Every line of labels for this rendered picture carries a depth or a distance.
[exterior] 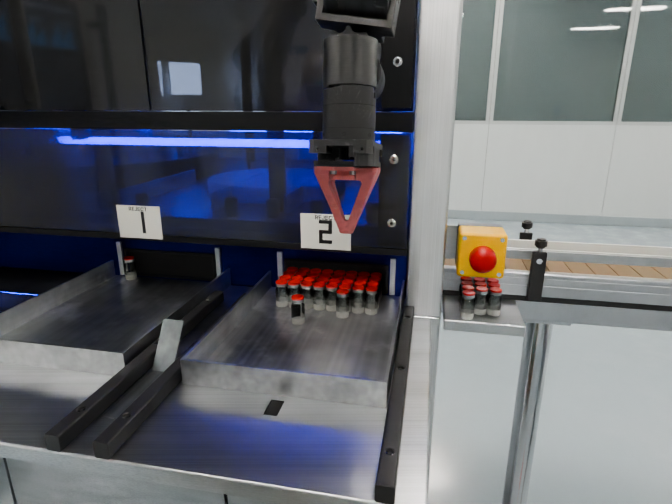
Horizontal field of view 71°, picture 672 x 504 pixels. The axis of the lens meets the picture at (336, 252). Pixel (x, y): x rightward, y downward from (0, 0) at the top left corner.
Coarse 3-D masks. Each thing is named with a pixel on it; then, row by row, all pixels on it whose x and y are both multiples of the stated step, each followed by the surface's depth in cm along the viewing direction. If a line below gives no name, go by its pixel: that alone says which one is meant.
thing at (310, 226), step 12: (300, 216) 78; (312, 216) 78; (324, 216) 77; (348, 216) 77; (312, 228) 78; (324, 228) 78; (336, 228) 78; (312, 240) 79; (336, 240) 78; (348, 240) 78
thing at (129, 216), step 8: (120, 208) 85; (128, 208) 84; (136, 208) 84; (144, 208) 84; (152, 208) 83; (120, 216) 85; (128, 216) 85; (136, 216) 84; (144, 216) 84; (152, 216) 84; (160, 216) 84; (120, 224) 86; (128, 224) 85; (136, 224) 85; (152, 224) 84; (160, 224) 84; (120, 232) 86; (128, 232) 86; (136, 232) 85; (152, 232) 85; (160, 232) 84
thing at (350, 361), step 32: (256, 288) 84; (224, 320) 71; (256, 320) 78; (288, 320) 78; (320, 320) 78; (352, 320) 78; (384, 320) 78; (192, 352) 62; (224, 352) 68; (256, 352) 68; (288, 352) 68; (320, 352) 68; (352, 352) 68; (384, 352) 68; (192, 384) 60; (224, 384) 59; (256, 384) 58; (288, 384) 57; (320, 384) 57; (352, 384) 56; (384, 384) 55
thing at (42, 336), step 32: (64, 288) 85; (96, 288) 91; (128, 288) 91; (160, 288) 91; (192, 288) 91; (224, 288) 91; (0, 320) 72; (32, 320) 78; (64, 320) 78; (96, 320) 78; (128, 320) 78; (160, 320) 78; (0, 352) 65; (32, 352) 64; (64, 352) 63; (96, 352) 62; (128, 352) 62
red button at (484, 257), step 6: (480, 246) 72; (486, 246) 72; (474, 252) 71; (480, 252) 71; (486, 252) 71; (492, 252) 71; (474, 258) 71; (480, 258) 71; (486, 258) 71; (492, 258) 71; (474, 264) 72; (480, 264) 71; (486, 264) 71; (492, 264) 71; (474, 270) 72; (480, 270) 72; (486, 270) 71
